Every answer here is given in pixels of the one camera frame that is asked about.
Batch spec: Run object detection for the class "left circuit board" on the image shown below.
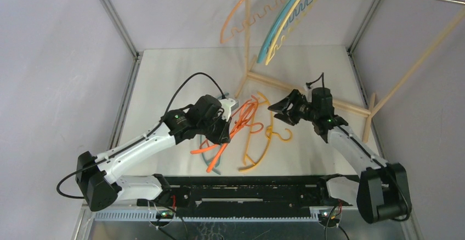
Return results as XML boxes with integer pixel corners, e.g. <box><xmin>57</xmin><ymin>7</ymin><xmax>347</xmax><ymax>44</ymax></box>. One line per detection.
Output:
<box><xmin>155</xmin><ymin>209</ymin><xmax>175</xmax><ymax>221</ymax></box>

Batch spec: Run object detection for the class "circuit board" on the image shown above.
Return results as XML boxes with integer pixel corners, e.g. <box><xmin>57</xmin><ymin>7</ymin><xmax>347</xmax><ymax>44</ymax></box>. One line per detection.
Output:
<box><xmin>318</xmin><ymin>210</ymin><xmax>340</xmax><ymax>228</ymax></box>
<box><xmin>155</xmin><ymin>209</ymin><xmax>175</xmax><ymax>221</ymax></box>

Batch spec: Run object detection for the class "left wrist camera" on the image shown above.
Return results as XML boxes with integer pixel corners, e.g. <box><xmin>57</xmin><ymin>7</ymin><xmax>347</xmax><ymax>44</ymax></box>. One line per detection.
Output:
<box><xmin>219</xmin><ymin>98</ymin><xmax>239</xmax><ymax>121</ymax></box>

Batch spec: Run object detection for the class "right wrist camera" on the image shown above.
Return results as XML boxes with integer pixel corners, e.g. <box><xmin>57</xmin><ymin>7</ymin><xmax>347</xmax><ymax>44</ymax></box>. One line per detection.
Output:
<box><xmin>305</xmin><ymin>80</ymin><xmax>318</xmax><ymax>92</ymax></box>

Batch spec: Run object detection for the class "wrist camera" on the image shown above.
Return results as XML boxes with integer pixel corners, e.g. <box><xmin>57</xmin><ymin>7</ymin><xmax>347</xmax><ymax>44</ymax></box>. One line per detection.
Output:
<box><xmin>219</xmin><ymin>98</ymin><xmax>239</xmax><ymax>121</ymax></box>
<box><xmin>305</xmin><ymin>80</ymin><xmax>318</xmax><ymax>92</ymax></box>

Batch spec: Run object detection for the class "right circuit board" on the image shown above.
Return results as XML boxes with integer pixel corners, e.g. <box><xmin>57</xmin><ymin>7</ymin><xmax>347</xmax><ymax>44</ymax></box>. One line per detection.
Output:
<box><xmin>318</xmin><ymin>210</ymin><xmax>340</xmax><ymax>228</ymax></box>

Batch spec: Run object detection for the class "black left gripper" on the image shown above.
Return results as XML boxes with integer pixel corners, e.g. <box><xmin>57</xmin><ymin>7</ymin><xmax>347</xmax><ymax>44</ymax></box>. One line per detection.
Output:
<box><xmin>197</xmin><ymin>111</ymin><xmax>231</xmax><ymax>145</ymax></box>

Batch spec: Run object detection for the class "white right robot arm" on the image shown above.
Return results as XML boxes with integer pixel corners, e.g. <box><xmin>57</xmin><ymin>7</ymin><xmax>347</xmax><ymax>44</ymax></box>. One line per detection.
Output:
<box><xmin>268</xmin><ymin>87</ymin><xmax>412</xmax><ymax>224</ymax></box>

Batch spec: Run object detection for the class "yellow-orange plastic hanger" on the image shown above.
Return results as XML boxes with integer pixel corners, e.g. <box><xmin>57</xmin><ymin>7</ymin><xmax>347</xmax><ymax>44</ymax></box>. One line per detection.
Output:
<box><xmin>237</xmin><ymin>92</ymin><xmax>293</xmax><ymax>173</ymax></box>

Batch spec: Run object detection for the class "light blue wavy hanger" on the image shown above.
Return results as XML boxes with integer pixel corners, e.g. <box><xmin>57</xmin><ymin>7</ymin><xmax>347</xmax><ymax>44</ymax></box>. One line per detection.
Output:
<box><xmin>256</xmin><ymin>0</ymin><xmax>314</xmax><ymax>64</ymax></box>

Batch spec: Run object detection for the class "pale yellow wavy hanger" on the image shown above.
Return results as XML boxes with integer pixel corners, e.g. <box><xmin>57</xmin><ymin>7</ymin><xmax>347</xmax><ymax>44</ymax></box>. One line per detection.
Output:
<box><xmin>264</xmin><ymin>0</ymin><xmax>324</xmax><ymax>66</ymax></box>

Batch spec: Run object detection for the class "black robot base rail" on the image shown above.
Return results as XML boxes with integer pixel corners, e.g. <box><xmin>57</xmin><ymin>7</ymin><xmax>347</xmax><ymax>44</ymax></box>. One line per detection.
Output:
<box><xmin>137</xmin><ymin>175</ymin><xmax>348</xmax><ymax>220</ymax></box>

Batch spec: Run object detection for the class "orange plastic hanger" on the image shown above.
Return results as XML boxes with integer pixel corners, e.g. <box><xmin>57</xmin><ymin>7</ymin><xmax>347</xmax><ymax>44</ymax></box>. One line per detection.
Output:
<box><xmin>205</xmin><ymin>95</ymin><xmax>264</xmax><ymax>173</ymax></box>
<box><xmin>190</xmin><ymin>138</ymin><xmax>219</xmax><ymax>155</ymax></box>

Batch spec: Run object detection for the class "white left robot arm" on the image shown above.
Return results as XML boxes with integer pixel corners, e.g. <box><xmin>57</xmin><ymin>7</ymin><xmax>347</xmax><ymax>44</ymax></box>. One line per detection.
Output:
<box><xmin>75</xmin><ymin>95</ymin><xmax>238</xmax><ymax>212</ymax></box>

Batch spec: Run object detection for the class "teal plastic hanger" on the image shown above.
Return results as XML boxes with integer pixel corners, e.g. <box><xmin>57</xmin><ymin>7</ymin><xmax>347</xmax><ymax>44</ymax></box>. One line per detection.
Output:
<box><xmin>201</xmin><ymin>93</ymin><xmax>230</xmax><ymax>175</ymax></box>

